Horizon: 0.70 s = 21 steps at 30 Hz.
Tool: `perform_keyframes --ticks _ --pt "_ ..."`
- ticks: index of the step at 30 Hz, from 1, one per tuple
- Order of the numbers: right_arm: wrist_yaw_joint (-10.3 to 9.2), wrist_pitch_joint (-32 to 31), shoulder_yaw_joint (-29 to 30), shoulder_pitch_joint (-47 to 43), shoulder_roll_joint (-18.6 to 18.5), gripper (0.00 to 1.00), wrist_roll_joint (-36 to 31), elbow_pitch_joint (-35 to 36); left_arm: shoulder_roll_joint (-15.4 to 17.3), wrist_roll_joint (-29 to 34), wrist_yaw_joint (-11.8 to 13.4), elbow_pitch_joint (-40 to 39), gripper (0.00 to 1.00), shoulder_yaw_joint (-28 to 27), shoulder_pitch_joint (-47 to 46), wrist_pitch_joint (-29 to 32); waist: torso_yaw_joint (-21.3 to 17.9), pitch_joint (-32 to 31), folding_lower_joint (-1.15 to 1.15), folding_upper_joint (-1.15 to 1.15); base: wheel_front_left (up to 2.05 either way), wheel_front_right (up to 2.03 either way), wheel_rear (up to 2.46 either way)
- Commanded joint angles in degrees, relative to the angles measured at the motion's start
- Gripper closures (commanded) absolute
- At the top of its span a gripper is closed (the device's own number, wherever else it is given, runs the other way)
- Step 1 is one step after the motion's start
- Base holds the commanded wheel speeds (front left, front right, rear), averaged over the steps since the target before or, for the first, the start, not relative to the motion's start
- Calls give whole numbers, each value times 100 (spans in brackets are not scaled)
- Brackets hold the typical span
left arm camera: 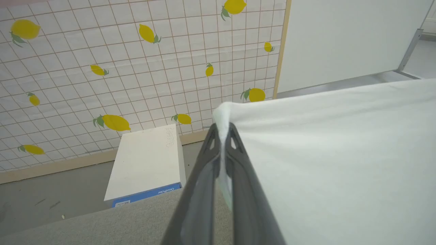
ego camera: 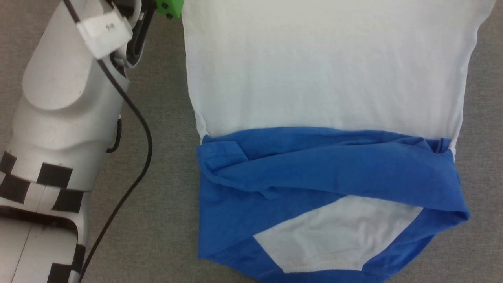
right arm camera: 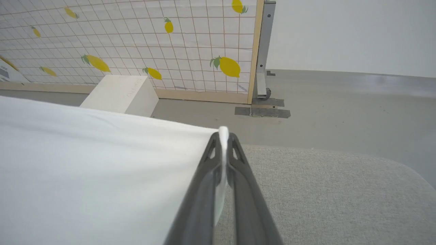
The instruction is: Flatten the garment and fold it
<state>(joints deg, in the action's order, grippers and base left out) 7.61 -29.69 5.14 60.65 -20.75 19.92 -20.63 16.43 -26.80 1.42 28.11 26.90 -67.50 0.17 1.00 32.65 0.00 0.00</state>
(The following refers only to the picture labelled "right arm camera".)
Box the lemon print partition panel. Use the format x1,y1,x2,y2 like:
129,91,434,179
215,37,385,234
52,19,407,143
0,0,265,104

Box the grey metal partition stand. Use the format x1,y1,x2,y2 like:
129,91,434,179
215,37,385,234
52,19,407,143
255,0,276,100

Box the blue and white garment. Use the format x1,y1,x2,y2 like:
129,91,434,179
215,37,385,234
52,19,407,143
0,95,229,245

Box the grey fabric sofa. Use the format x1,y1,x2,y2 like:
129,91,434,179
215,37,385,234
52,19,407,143
213,144,436,245

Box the grey geometric print panel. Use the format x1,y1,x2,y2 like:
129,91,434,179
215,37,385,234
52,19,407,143
0,55,30,84

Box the dark grey floor tape patch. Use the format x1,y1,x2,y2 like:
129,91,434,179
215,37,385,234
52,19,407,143
253,98,285,108
251,108,291,119

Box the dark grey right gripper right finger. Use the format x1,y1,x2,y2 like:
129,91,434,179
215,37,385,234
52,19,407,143
227,133,283,245

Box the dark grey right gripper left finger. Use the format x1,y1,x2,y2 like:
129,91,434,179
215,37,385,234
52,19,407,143
163,132,225,245

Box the white box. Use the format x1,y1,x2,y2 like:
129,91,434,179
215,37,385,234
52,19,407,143
80,75,159,118

